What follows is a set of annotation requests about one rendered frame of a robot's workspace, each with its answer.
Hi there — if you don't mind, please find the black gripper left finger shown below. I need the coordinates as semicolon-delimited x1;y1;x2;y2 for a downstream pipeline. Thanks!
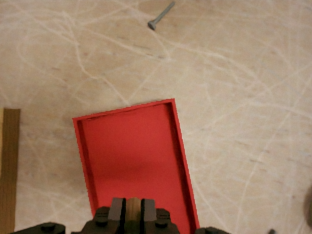
9;198;126;234

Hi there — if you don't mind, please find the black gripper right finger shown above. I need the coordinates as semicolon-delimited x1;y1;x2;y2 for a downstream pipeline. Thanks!
140;198;231;234

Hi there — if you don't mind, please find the red shallow tray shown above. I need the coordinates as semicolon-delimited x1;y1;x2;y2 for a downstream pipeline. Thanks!
72;98;200;234

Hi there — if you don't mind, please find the tan wood-grain board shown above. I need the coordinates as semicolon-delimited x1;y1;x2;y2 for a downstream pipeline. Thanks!
0;108;20;234

